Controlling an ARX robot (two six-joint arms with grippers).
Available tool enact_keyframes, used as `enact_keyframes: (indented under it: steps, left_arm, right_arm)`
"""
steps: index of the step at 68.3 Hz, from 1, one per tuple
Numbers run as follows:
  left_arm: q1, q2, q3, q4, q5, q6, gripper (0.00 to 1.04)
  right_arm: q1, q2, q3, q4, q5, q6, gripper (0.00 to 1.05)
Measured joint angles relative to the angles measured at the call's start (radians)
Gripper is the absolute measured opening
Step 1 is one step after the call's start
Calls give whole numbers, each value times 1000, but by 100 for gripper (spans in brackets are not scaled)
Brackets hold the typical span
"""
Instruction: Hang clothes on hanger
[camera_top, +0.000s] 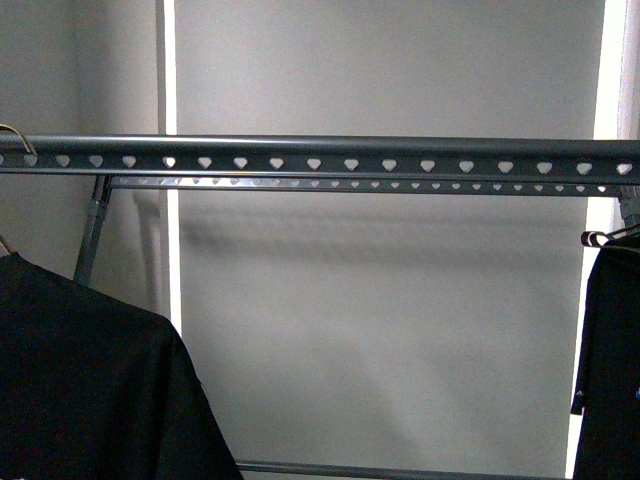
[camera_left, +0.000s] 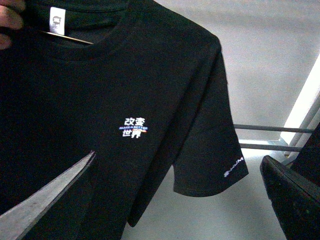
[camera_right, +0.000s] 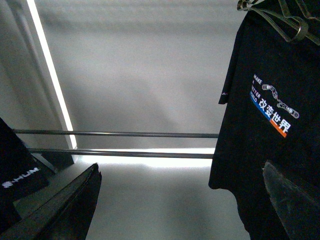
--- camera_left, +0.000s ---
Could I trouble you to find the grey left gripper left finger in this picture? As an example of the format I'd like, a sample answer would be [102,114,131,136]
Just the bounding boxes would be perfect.
[0,151,96,240]

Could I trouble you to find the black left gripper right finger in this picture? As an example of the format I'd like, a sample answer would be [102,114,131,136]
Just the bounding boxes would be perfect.
[260,127,320,240]

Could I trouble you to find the black printed t-shirt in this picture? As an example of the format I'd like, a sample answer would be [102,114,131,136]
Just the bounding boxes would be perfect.
[0,0,248,240]

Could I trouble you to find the thin metal clothes hanger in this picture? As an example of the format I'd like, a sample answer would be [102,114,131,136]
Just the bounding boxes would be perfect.
[38,30,94,45]

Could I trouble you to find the person's hand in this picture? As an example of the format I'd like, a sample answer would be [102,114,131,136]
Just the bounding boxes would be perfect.
[0,0,26,50]

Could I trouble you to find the grey metal drying rack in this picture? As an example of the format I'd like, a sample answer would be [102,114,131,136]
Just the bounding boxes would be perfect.
[234,124,315,165]

